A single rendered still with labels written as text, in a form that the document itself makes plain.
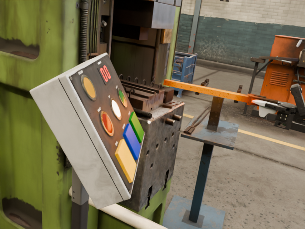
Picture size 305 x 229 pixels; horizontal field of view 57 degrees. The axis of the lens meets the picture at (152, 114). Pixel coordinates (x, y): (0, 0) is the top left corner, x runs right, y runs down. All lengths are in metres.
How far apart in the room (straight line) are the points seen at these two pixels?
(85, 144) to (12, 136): 0.83
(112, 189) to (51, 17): 0.60
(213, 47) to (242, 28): 0.98
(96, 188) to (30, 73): 0.59
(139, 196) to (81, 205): 0.50
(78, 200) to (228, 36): 8.29
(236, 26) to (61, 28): 8.05
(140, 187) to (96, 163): 0.72
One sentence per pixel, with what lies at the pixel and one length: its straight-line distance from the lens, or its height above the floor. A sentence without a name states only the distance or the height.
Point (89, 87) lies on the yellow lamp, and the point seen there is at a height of 1.17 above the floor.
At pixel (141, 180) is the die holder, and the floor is 0.64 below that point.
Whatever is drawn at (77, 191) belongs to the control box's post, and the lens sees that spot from 0.82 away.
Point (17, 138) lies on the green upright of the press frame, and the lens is 1.33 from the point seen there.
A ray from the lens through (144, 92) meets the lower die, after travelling 1.25.
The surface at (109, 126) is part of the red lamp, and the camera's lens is 0.60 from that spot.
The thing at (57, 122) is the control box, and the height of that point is 1.11.
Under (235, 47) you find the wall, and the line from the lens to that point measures 8.83.
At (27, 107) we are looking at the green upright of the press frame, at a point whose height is 0.91.
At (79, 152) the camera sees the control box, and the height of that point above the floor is 1.05.
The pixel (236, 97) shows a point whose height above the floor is 1.06.
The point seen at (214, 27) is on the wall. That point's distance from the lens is 8.99.
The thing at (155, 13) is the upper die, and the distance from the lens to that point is 1.12.
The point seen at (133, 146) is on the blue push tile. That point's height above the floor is 1.01.
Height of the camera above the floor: 1.32
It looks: 20 degrees down
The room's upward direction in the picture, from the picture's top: 7 degrees clockwise
